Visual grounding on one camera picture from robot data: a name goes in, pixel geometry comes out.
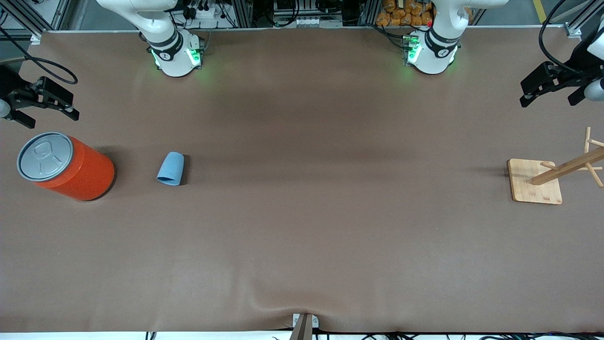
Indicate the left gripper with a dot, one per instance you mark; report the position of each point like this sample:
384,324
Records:
578,63

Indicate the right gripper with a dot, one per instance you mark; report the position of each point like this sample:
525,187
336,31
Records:
10,87

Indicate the light blue plastic cup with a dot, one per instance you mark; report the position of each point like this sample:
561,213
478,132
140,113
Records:
171,169

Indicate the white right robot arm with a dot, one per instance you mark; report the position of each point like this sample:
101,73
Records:
174,61

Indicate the wooden cup rack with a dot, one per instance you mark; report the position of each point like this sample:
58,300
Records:
535,182

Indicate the orange can with grey lid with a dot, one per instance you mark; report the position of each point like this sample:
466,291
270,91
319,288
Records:
75,170

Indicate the pile of orange items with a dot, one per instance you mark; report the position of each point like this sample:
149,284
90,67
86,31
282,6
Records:
406,16

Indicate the white power strip with plugs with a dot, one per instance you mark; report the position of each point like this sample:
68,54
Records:
203,12

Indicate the brown table mat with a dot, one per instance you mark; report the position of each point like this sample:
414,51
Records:
302,236

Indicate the metal table corner bracket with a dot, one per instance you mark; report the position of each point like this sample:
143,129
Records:
35,38
573,30

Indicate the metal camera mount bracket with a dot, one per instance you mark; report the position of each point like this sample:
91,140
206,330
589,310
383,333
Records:
303,327

